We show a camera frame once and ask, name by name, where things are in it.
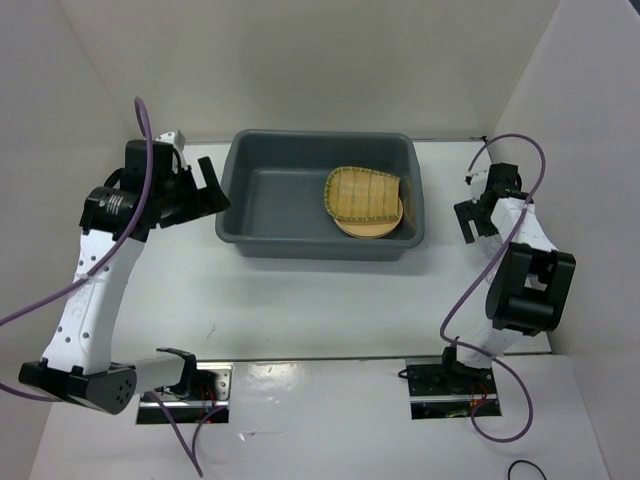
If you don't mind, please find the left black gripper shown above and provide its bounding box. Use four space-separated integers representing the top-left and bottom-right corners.
155 156 230 228

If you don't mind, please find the tan plate with bear print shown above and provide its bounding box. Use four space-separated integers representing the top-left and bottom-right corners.
334 200 404 239

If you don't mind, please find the woven bamboo tray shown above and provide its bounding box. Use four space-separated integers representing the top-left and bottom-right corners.
324 166 400 223

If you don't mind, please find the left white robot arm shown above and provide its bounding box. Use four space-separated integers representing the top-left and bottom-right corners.
18 131 230 414

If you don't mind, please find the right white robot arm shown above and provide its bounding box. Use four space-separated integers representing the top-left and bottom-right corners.
438 163 576 393

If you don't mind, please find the grey plastic bin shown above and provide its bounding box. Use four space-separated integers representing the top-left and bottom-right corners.
215 130 425 261

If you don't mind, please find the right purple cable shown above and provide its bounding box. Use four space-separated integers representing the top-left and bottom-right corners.
439 132 547 444

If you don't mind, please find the purple cable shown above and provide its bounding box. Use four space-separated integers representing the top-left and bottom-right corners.
439 132 547 444
0 96 224 477

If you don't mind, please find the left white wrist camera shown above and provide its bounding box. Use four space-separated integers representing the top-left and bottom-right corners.
155 130 188 173

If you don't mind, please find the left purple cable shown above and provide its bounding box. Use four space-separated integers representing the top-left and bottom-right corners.
0 96 224 477

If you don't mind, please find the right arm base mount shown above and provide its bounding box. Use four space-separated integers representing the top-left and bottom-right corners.
397 358 502 420

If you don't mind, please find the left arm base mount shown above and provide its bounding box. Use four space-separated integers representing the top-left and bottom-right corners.
136 360 233 425

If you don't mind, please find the black cable loop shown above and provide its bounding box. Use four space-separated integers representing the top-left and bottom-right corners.
508 460 547 480

